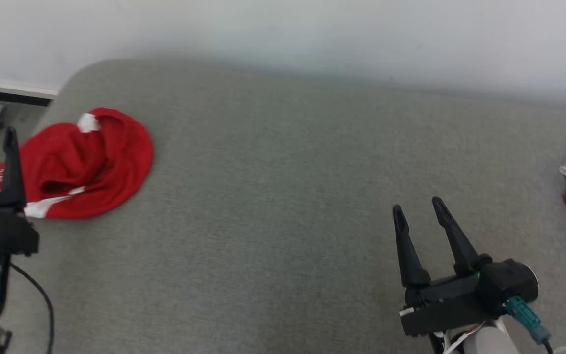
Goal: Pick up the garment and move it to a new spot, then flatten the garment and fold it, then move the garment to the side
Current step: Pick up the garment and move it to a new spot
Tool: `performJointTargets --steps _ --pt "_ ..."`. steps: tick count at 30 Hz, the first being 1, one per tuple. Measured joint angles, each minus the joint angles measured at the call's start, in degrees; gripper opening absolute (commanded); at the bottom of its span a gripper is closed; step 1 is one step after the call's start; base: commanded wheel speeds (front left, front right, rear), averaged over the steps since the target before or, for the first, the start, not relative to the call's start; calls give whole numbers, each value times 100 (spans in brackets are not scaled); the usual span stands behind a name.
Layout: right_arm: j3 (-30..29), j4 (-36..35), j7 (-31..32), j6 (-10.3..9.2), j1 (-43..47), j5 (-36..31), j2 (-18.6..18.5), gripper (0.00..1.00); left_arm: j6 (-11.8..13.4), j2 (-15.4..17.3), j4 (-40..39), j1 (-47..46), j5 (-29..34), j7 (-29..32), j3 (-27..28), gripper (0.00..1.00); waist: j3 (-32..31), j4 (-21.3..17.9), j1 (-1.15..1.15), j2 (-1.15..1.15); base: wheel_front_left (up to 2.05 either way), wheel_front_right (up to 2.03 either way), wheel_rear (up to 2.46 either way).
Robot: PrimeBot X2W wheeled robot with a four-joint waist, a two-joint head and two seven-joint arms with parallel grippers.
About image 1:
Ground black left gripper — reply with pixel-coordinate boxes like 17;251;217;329
0;127;39;256

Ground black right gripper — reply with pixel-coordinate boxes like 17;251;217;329
393;197;506;338

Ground red Bulls 23 shorts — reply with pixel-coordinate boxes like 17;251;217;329
0;107;154;220

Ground white wall baseboard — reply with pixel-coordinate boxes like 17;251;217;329
0;79;58;107

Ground white red wire bundle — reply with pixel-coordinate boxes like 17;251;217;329
430;322;485;354

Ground teal right camera connector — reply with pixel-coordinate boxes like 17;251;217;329
504;295;552;345

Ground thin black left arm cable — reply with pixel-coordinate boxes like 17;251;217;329
10;263;55;354

